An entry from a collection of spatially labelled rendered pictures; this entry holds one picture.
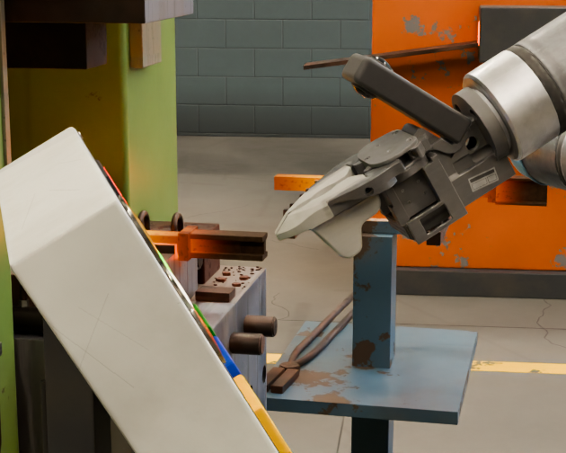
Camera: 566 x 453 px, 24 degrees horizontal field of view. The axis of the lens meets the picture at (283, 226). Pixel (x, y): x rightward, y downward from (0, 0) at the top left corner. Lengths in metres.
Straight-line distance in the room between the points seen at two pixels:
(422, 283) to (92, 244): 4.34
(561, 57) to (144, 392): 0.50
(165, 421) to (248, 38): 8.35
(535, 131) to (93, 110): 0.85
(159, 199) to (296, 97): 7.20
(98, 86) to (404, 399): 0.63
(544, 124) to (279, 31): 8.03
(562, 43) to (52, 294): 0.53
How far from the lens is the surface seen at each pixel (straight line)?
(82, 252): 0.83
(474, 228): 5.14
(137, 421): 0.87
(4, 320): 1.47
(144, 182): 1.92
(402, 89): 1.12
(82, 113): 1.86
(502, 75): 1.15
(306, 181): 2.14
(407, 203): 1.14
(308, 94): 9.17
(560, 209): 5.15
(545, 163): 1.32
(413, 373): 2.04
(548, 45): 1.17
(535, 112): 1.15
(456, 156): 1.16
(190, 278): 1.65
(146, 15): 1.45
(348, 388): 1.96
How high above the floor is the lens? 1.36
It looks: 12 degrees down
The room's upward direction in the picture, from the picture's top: straight up
